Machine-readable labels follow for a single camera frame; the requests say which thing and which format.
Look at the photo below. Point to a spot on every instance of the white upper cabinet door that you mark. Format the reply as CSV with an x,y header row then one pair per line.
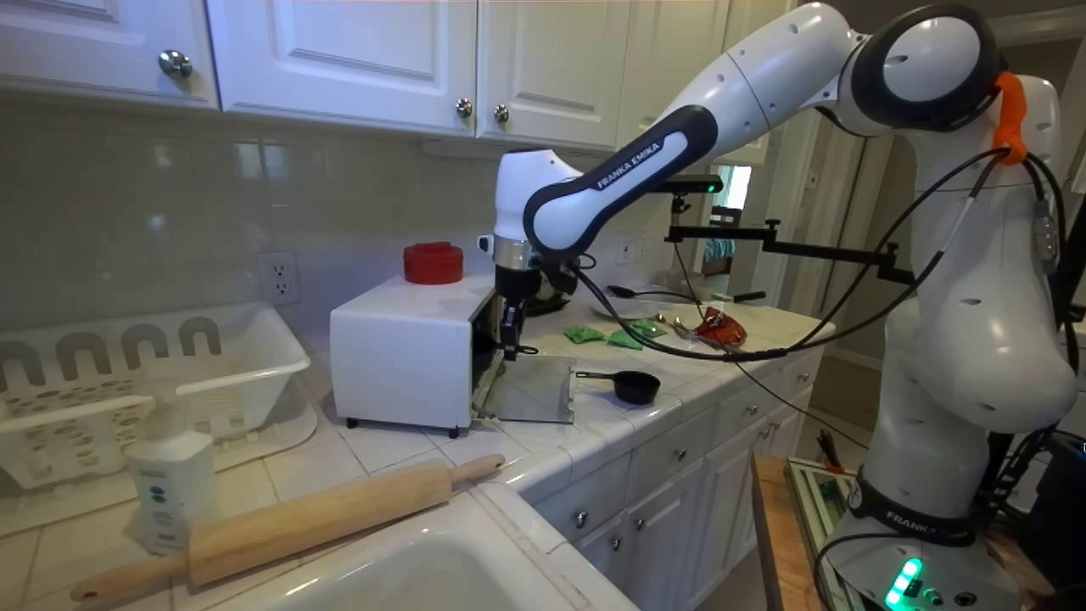
x,y
339,55
553,62
681,35
88,45

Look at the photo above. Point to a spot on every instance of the wooden table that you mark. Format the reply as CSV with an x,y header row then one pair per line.
x,y
775,529

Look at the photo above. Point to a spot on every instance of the wooden rolling pin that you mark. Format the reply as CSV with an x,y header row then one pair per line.
x,y
308,521

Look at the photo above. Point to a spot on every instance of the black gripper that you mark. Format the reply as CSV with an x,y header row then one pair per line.
x,y
515,293

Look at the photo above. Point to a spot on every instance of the white lower cabinet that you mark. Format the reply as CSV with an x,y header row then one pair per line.
x,y
681,510

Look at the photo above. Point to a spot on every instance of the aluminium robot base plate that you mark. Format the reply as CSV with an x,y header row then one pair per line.
x,y
815,510

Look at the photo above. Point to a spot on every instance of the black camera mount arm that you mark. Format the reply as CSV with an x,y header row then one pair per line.
x,y
815,246

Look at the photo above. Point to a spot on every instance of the white wall outlet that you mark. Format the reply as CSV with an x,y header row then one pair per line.
x,y
284,276

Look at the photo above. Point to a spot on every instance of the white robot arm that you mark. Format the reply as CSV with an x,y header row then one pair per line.
x,y
972,340

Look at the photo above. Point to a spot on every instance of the black ladle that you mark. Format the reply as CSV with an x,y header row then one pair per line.
x,y
633,289

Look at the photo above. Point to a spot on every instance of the black stereo camera bar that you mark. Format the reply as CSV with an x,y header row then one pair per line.
x,y
693,181

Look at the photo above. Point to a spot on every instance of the green cloth piece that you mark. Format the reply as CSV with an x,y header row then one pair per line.
x,y
582,332
633,336

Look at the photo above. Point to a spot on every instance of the red orange tool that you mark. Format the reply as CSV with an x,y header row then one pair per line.
x,y
719,329

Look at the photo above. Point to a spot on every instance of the clear plastic bottle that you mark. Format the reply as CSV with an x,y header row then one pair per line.
x,y
171,493

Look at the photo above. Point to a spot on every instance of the white sink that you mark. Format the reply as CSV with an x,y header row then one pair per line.
x,y
443,581

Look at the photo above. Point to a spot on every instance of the red round container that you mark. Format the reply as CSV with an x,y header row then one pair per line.
x,y
431,261

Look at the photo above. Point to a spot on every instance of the glass oven door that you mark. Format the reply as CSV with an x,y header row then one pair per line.
x,y
537,396

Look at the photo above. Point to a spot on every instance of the blue bottle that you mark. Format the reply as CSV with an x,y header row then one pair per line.
x,y
717,258

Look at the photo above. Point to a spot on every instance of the white toaster oven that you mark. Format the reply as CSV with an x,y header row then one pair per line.
x,y
394,349

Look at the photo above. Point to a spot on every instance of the silver cabinet knob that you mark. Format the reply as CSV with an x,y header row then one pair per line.
x,y
582,521
639,525
614,545
501,113
801,372
748,413
681,454
463,108
174,67

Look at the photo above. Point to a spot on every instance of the white plastic dish rack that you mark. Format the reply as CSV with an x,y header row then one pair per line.
x,y
243,360

